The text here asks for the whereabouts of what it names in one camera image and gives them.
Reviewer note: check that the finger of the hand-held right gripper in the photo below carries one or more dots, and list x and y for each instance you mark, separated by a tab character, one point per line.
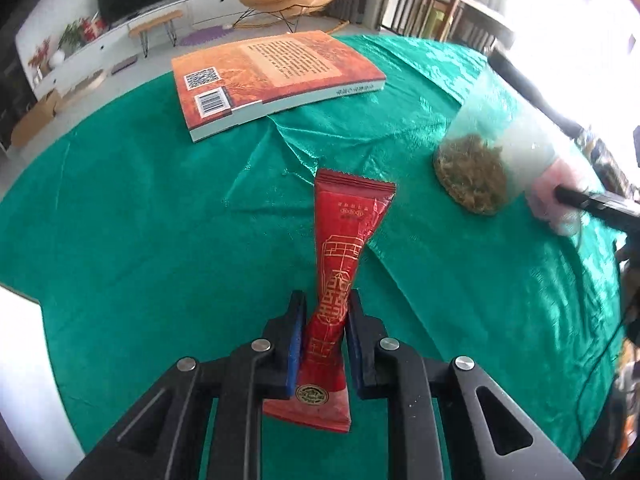
600	203

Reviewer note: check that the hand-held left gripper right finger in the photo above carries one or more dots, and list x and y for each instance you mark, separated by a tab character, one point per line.
356	350

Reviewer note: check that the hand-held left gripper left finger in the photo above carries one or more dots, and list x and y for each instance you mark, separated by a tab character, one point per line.
296	350

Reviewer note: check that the pink bath pouf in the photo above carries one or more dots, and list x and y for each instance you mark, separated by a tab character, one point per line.
547	210

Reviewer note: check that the red snack packet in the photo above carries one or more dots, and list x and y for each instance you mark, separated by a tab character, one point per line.
345	230

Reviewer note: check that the clear jar with black lid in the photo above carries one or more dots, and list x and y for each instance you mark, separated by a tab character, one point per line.
495	140

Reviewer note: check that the green satin tablecloth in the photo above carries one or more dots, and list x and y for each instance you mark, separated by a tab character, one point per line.
175	220

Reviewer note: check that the dark wooden slatted chair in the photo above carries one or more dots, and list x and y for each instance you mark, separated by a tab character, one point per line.
415	5

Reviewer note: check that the orange paperback book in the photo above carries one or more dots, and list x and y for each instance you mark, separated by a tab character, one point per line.
270	70

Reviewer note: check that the small purple floor mat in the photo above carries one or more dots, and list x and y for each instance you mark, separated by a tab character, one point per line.
124	63

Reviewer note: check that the brown cardboard box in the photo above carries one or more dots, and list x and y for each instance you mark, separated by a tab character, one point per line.
35	117

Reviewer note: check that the white television cabinet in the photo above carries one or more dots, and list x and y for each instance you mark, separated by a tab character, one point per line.
210	5

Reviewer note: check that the wooden bench with metal legs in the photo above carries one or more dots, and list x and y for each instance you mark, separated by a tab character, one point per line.
155	21

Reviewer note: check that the white round vase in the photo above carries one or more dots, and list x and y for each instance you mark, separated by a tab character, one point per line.
57	57

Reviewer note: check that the green plant with red decorations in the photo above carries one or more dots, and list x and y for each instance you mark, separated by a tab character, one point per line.
80	34

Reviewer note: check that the red flower bouquet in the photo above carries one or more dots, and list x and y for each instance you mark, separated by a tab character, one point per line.
40	55

